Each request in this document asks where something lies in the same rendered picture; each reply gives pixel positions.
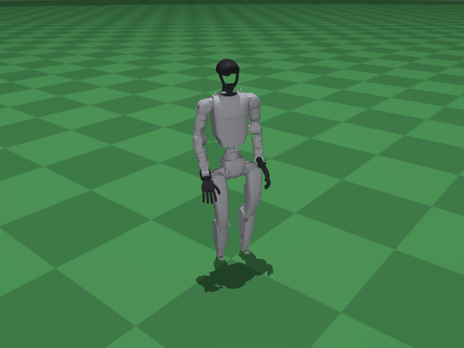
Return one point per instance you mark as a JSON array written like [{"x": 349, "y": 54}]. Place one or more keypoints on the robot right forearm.
[{"x": 201, "y": 154}]

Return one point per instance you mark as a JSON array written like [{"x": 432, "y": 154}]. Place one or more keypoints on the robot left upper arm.
[{"x": 254, "y": 113}]

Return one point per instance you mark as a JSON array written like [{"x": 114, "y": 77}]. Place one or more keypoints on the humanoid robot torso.
[{"x": 229, "y": 121}]

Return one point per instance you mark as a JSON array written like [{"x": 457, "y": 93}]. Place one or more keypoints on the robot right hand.
[{"x": 208, "y": 186}]

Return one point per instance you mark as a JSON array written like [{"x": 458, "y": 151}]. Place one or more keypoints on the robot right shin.
[{"x": 220, "y": 239}]

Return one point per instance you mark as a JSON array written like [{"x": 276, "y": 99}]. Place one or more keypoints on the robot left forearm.
[{"x": 257, "y": 146}]

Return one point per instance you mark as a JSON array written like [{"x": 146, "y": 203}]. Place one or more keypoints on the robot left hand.
[{"x": 262, "y": 164}]

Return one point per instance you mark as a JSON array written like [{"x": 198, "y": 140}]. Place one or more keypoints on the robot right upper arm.
[{"x": 203, "y": 107}]

